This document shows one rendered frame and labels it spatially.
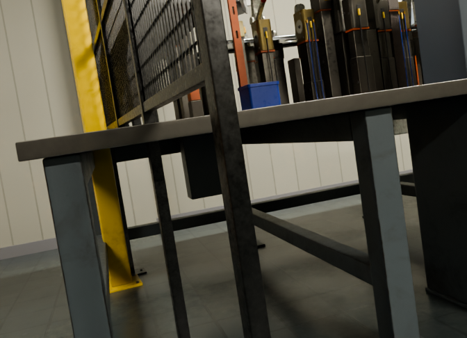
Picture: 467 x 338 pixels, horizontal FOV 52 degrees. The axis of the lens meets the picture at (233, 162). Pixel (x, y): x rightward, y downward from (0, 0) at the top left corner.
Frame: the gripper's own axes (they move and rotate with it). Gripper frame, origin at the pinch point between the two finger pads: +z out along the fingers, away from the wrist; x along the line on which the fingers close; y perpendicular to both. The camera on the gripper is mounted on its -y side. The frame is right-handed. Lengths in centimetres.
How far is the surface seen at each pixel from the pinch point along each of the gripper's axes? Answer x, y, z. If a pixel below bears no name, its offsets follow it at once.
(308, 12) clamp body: -28.0, 17.9, 4.4
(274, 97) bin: -54, -9, 39
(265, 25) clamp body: -25.0, 1.1, 9.0
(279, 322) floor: -47, -8, 113
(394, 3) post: -29, 57, -1
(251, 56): -7.0, 2.0, 17.2
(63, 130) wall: 176, -73, 36
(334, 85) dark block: -30, 27, 32
